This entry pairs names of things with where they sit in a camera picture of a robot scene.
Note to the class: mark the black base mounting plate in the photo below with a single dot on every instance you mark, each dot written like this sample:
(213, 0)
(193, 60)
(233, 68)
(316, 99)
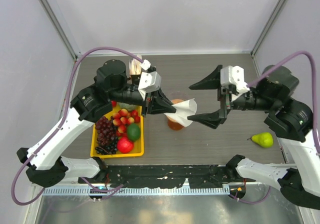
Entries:
(167, 176)

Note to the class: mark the red apple back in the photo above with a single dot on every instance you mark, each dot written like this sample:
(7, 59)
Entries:
(114, 103)

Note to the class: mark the red apple front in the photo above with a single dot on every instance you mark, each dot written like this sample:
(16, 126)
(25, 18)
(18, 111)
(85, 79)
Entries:
(125, 145)

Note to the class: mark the dark purple grape bunch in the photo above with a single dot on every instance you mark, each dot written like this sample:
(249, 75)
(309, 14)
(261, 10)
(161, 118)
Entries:
(106, 137)

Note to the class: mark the red apple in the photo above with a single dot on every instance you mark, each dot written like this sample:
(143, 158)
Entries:
(114, 103)
(125, 145)

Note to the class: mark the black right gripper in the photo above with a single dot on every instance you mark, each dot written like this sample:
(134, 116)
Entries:
(212, 80)

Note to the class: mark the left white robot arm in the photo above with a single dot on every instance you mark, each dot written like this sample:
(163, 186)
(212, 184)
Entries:
(46, 165)

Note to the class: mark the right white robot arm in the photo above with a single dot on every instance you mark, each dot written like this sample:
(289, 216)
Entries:
(289, 119)

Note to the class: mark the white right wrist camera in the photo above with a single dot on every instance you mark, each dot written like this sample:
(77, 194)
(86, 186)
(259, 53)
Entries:
(232, 78)

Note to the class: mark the green netted melon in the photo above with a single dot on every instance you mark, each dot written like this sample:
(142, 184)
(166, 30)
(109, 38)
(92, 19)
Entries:
(128, 107)

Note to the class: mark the round wooden dripper stand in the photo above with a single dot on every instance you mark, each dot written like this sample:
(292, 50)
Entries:
(177, 100)

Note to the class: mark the green pear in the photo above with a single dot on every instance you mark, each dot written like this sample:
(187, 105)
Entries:
(264, 139)

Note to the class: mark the green lime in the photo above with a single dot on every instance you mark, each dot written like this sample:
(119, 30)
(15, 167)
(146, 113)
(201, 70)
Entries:
(133, 132)

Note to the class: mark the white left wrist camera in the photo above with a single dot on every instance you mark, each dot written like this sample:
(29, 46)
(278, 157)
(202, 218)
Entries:
(150, 80)

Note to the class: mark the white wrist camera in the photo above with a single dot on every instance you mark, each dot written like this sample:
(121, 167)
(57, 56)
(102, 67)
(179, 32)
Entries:
(232, 78)
(150, 80)

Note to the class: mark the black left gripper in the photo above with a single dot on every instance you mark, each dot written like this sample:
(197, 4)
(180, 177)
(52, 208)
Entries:
(159, 104)

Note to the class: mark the white perforated cable rail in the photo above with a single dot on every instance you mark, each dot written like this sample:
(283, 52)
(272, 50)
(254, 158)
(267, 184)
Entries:
(185, 190)

